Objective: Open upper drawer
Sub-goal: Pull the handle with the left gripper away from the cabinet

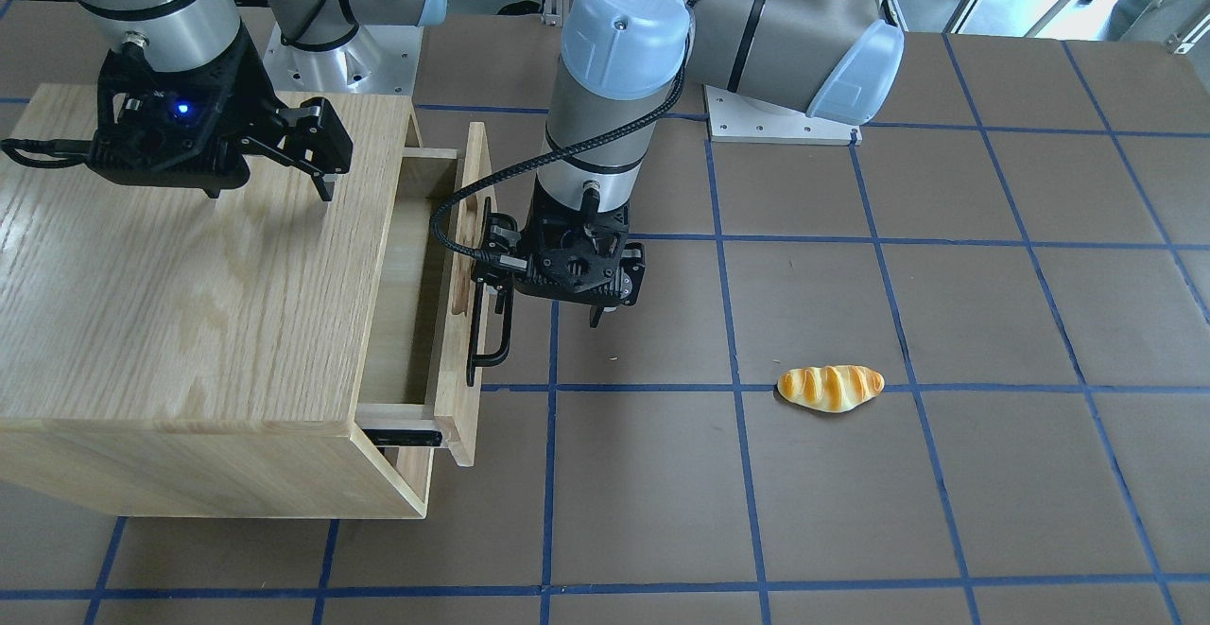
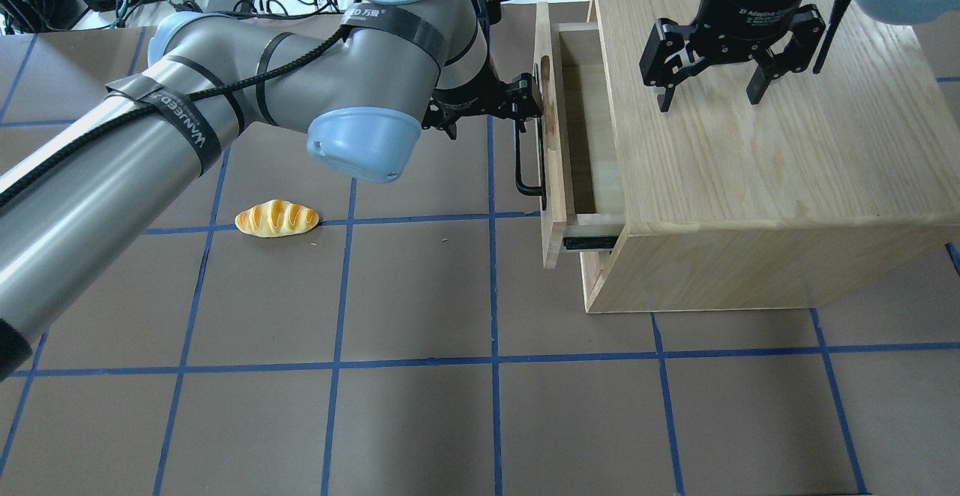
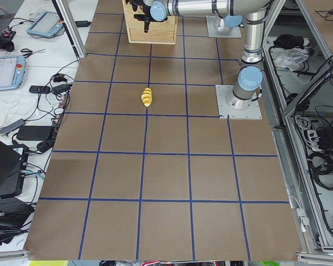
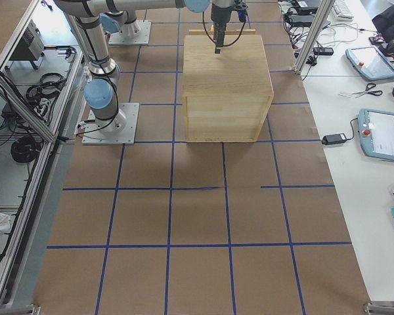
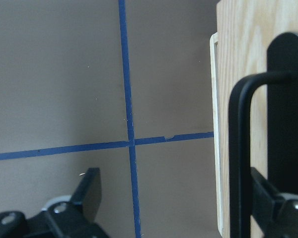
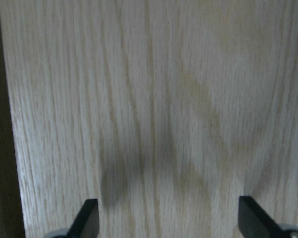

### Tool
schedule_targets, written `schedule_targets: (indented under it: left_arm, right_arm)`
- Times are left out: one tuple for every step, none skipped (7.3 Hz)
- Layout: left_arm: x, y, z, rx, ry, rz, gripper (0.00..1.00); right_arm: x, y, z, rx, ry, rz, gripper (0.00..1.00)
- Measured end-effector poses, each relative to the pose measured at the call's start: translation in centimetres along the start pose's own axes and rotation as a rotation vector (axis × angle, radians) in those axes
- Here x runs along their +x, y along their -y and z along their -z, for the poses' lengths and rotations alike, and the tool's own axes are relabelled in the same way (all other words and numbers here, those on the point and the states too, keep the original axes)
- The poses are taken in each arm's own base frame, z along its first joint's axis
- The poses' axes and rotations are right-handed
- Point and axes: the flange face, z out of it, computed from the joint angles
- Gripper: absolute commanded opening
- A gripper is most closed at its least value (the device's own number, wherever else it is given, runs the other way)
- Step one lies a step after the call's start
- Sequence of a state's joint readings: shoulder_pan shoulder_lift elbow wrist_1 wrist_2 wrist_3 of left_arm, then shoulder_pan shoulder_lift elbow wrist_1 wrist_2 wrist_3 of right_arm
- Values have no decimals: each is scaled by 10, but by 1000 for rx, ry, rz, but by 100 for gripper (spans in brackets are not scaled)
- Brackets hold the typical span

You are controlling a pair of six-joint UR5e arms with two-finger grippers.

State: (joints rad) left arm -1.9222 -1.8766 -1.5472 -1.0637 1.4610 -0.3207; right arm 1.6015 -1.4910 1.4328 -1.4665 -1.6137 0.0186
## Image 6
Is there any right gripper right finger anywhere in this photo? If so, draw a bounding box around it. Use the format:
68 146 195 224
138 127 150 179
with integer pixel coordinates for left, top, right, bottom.
238 196 298 238

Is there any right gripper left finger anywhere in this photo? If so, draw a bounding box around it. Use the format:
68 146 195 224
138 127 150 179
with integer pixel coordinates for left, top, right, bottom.
46 198 101 238

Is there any wooden drawer cabinet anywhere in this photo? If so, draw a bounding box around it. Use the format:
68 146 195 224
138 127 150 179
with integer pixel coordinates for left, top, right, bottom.
0 0 298 238

